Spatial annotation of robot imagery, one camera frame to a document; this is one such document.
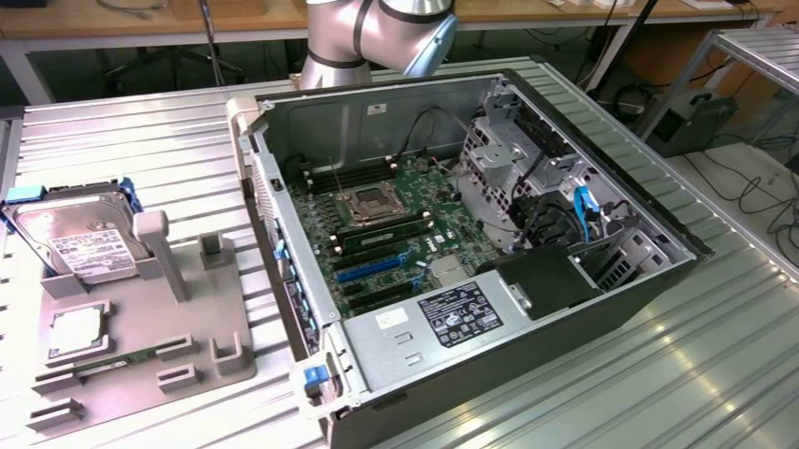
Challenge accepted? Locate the green motherboard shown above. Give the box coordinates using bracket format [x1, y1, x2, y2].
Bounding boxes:
[287, 156, 509, 317]

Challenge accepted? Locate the green RAM stick in slot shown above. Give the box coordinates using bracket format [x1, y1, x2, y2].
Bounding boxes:
[341, 221, 433, 249]

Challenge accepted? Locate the blue expansion slot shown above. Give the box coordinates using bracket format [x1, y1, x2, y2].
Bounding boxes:
[335, 252, 407, 282]

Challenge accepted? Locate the silver chipset heatsink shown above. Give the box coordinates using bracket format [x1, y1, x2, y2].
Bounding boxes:
[431, 259, 477, 284]

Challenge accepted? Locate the open black PC case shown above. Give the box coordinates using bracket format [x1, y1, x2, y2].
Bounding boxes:
[224, 67, 715, 449]

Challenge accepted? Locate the silver metal disk bay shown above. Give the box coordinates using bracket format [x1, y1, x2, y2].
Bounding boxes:
[458, 113, 563, 235]

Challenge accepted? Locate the silver power supply unit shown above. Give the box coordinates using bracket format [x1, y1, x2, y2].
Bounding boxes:
[336, 269, 543, 393]

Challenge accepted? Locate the black fan shroud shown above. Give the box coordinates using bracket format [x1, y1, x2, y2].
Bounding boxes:
[477, 247, 605, 321]

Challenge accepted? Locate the grey parts rack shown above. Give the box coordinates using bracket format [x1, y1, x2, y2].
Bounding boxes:
[24, 210, 260, 432]

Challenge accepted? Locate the wooden desk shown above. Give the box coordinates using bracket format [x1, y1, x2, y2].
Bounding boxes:
[0, 0, 783, 48]

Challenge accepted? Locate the black tripod stand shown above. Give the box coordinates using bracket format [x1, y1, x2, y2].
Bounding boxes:
[104, 0, 246, 91]

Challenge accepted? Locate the silver CPU chip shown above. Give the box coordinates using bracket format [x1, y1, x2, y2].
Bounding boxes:
[47, 310, 107, 353]

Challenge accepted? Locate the green RAM stick on rack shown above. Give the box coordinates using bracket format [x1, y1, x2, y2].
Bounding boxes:
[34, 353, 163, 380]

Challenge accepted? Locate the CPU socket with metal frame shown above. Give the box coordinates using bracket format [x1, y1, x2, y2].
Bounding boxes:
[341, 183, 401, 226]

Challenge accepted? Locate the black SATA wire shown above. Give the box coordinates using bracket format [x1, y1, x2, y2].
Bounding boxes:
[394, 106, 467, 166]

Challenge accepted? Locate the blue SATA wire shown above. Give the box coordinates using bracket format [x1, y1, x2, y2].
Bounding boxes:
[571, 184, 602, 244]

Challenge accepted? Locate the black box with handle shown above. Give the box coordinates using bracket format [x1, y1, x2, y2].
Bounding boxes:
[650, 91, 741, 158]

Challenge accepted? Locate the hard disk with blue bracket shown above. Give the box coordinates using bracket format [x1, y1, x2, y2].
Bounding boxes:
[0, 176, 147, 284]

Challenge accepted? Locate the metal slat shelf frame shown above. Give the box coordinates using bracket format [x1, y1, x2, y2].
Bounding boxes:
[641, 28, 799, 155]

